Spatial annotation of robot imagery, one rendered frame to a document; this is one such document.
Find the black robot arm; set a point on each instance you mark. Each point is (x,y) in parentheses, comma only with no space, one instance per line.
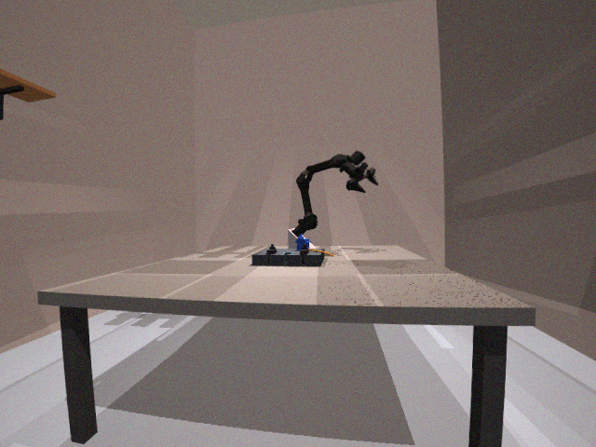
(344,162)

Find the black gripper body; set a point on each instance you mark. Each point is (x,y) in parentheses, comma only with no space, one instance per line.
(360,177)

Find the blue micro servo with orange cable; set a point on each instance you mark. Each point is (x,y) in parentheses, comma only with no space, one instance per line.
(301,241)

